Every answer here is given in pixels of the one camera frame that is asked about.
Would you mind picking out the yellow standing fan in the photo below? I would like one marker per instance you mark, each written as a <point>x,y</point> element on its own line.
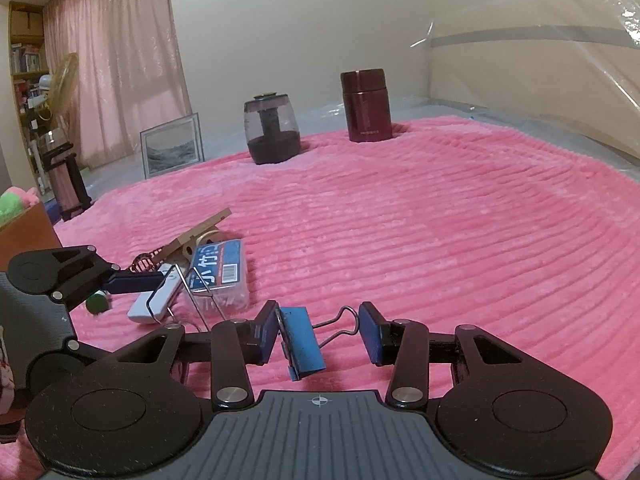
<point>67,80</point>

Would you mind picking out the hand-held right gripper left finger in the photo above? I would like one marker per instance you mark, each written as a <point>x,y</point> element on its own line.
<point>269,332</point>

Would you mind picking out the pink ribbed blanket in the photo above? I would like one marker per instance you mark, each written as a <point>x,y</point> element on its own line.
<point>400,240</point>

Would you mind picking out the person's printed clothing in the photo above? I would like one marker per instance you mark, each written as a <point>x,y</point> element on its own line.
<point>5,360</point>

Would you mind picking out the plastic-covered mattress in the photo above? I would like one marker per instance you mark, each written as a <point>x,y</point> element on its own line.
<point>222,127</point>

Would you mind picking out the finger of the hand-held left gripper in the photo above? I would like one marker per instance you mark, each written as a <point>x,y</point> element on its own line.
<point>90,350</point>
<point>135,284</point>

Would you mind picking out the wooden bookshelf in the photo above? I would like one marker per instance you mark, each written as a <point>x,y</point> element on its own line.
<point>25,60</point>

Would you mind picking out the glass teapot with dark tea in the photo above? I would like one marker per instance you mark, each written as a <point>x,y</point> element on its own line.
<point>272,135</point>

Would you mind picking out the pink curtain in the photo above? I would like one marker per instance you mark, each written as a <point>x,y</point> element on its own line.
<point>115,60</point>

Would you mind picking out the dark red box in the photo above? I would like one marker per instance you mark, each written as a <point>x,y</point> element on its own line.
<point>366,110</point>

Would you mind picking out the small cardboard carton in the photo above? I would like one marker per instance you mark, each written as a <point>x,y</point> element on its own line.
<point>26,22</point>

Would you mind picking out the plastic-wrapped beige headboard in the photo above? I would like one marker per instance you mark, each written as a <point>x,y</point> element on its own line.
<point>525,75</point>

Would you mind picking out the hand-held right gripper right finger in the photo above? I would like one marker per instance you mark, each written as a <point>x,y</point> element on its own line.
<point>372,332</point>

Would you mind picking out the white remote control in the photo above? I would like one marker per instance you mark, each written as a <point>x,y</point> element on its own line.
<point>149,305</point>

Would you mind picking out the blue binder clip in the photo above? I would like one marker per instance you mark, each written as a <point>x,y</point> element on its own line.
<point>300,340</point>

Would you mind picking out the clear toothpick box blue label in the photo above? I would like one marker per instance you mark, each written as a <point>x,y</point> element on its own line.
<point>220,266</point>

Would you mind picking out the striped hair clip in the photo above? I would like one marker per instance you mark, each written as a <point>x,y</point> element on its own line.
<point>145,261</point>

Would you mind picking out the green and pink plush toy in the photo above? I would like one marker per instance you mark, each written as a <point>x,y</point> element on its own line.
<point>15,200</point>

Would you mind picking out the blue cloth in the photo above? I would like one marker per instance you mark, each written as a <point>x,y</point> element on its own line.
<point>52,211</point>

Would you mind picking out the small green-capped bottle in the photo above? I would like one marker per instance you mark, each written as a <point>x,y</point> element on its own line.
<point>95,304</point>

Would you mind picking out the silver picture frame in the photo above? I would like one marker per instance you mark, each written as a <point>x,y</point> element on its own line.
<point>171,147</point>

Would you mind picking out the cardboard box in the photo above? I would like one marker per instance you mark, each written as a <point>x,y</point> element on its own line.
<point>30,232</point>

